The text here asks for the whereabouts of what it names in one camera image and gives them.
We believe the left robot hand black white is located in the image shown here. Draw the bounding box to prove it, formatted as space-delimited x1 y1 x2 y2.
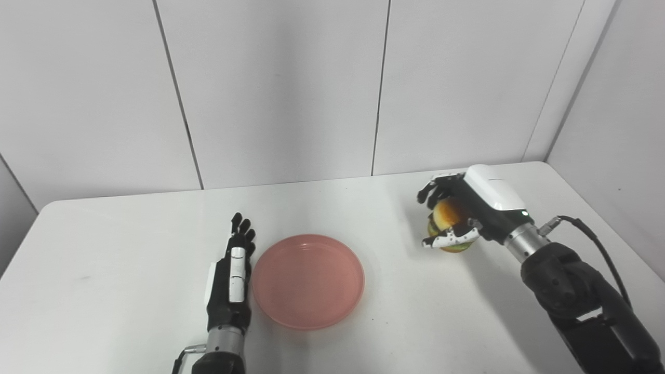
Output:
205 212 256 333

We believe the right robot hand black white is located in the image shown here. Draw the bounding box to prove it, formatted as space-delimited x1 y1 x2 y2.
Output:
417 165 536 249

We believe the toy hamburger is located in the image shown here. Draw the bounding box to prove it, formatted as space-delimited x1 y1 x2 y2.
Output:
427 196 474 254

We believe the pink round plate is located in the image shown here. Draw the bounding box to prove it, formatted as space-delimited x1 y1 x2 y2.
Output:
252 234 365 331

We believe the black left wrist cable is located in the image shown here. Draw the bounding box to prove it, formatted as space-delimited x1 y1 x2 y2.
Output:
172 344 206 374

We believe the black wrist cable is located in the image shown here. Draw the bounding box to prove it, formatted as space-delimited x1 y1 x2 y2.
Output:
538 216 633 308
172 344 206 374

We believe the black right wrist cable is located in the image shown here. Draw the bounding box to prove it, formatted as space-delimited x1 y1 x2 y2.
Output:
538 216 633 308

